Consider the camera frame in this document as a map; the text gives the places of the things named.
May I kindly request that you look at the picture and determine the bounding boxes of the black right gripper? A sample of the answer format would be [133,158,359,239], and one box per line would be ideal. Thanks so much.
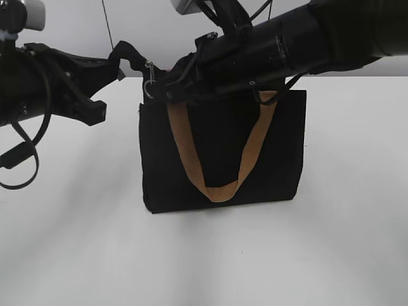
[148,22,289,103]

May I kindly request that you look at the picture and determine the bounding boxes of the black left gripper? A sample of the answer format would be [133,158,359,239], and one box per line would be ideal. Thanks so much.
[24,43,125,126]

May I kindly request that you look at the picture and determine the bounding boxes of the silver zipper pull ring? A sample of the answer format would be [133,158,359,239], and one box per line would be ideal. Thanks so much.
[142,60,157,99]

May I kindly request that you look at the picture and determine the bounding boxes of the black tote bag tan handles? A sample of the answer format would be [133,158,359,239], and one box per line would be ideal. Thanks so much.
[109,40,307,215]

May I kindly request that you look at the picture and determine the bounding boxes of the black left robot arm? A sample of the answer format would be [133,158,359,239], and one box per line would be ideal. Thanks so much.
[1,43,124,126]

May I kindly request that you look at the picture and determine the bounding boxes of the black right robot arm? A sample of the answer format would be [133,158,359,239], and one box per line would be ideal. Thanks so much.
[147,1,407,102]

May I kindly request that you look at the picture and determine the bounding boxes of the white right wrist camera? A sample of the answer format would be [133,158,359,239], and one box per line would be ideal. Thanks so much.
[170,0,202,15]

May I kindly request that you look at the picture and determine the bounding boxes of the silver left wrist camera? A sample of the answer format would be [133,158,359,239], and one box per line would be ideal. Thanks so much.
[1,0,46,41]

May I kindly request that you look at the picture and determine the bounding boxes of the black left camera cable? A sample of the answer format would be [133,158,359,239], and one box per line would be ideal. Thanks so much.
[0,47,54,191]

